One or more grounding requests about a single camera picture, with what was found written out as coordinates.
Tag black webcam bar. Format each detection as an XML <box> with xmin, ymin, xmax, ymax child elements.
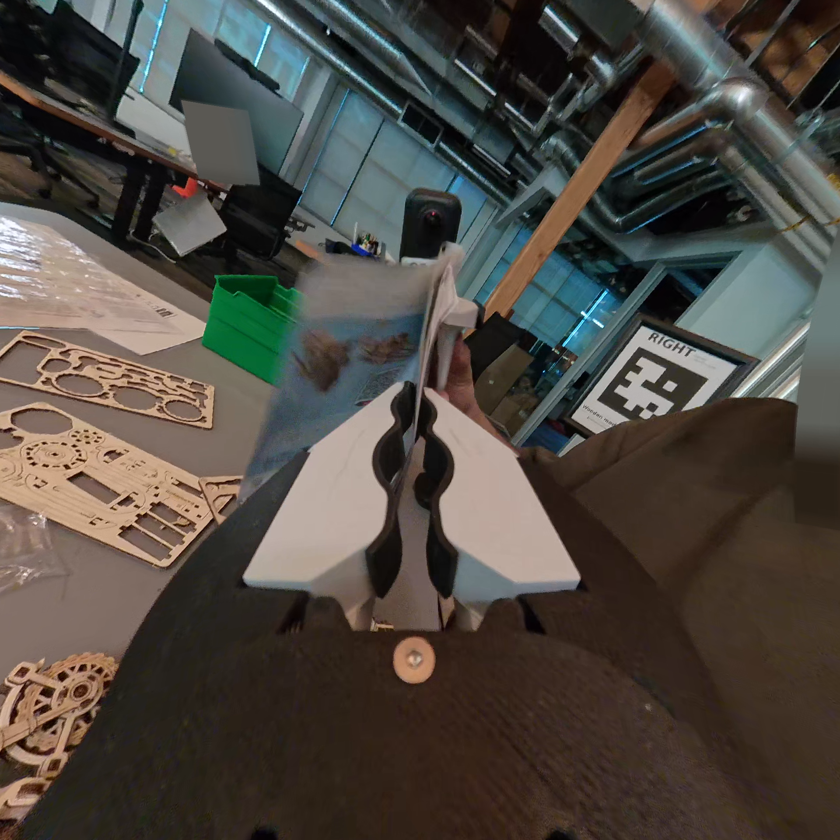
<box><xmin>215</xmin><ymin>38</ymin><xmax>282</xmax><ymax>89</ymax></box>

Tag black office chair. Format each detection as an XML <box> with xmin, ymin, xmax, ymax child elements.
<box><xmin>217</xmin><ymin>176</ymin><xmax>304</xmax><ymax>260</ymax></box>
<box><xmin>462</xmin><ymin>314</ymin><xmax>521</xmax><ymax>365</ymax></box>

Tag grey desk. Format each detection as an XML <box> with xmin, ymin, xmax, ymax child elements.
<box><xmin>0</xmin><ymin>200</ymin><xmax>309</xmax><ymax>788</ymax></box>

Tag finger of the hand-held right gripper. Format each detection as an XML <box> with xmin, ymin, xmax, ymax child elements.
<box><xmin>435</xmin><ymin>272</ymin><xmax>485</xmax><ymax>389</ymax></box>

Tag silver air duct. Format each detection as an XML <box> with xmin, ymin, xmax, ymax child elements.
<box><xmin>262</xmin><ymin>0</ymin><xmax>840</xmax><ymax>250</ymax></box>

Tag white printed paper sheet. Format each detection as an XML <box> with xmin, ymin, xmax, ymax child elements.
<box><xmin>66</xmin><ymin>289</ymin><xmax>206</xmax><ymax>357</ymax></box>

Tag wooden sheet, three oval holes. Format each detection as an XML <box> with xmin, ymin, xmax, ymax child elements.
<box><xmin>0</xmin><ymin>330</ymin><xmax>216</xmax><ymax>431</ymax></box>

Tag wooden sheet with uncut gears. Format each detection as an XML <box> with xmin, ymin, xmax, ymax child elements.
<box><xmin>0</xmin><ymin>402</ymin><xmax>215</xmax><ymax>569</ymax></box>

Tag blue instruction booklet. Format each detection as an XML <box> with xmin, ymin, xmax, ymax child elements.
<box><xmin>239</xmin><ymin>259</ymin><xmax>463</xmax><ymax>506</ymax></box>

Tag wooden top office table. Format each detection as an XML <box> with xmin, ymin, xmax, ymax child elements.
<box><xmin>0</xmin><ymin>69</ymin><xmax>201</xmax><ymax>247</ymax></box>

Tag green plastic bin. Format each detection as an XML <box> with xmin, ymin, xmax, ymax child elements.
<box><xmin>201</xmin><ymin>274</ymin><xmax>304</xmax><ymax>388</ymax></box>

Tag black computer monitor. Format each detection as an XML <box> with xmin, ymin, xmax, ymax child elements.
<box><xmin>169</xmin><ymin>29</ymin><xmax>304</xmax><ymax>178</ymax></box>

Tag wooden motorcycle model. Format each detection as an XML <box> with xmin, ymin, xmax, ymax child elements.
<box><xmin>0</xmin><ymin>650</ymin><xmax>120</xmax><ymax>824</ymax></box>

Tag clear plastic wrap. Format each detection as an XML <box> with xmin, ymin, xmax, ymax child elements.
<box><xmin>0</xmin><ymin>215</ymin><xmax>155</xmax><ymax>329</ymax></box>

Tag person's brown sweater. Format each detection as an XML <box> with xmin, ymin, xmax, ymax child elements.
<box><xmin>571</xmin><ymin>453</ymin><xmax>840</xmax><ymax>840</ymax></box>

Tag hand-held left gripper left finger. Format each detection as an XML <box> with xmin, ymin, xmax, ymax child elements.
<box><xmin>241</xmin><ymin>382</ymin><xmax>417</xmax><ymax>632</ymax></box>

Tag cardboard box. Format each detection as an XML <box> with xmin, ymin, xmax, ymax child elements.
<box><xmin>491</xmin><ymin>392</ymin><xmax>560</xmax><ymax>435</ymax></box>
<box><xmin>474</xmin><ymin>341</ymin><xmax>538</xmax><ymax>416</ymax></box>

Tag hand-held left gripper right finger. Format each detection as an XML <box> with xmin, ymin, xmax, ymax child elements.
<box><xmin>413</xmin><ymin>386</ymin><xmax>583</xmax><ymax>632</ymax></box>

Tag clear plastic parts bag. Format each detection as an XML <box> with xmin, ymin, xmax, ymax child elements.
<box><xmin>0</xmin><ymin>505</ymin><xmax>70</xmax><ymax>595</ymax></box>

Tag wooden post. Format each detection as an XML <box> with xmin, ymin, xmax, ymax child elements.
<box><xmin>482</xmin><ymin>62</ymin><xmax>677</xmax><ymax>322</ymax></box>

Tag framed marker sign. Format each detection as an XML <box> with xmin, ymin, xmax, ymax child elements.
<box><xmin>566</xmin><ymin>314</ymin><xmax>761</xmax><ymax>439</ymax></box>

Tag triangular wooden frame piece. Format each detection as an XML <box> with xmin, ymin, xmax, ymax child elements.
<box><xmin>199</xmin><ymin>476</ymin><xmax>245</xmax><ymax>526</ymax></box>

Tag person's right hand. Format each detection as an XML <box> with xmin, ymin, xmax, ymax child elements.
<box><xmin>445</xmin><ymin>341</ymin><xmax>522</xmax><ymax>457</ymax></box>

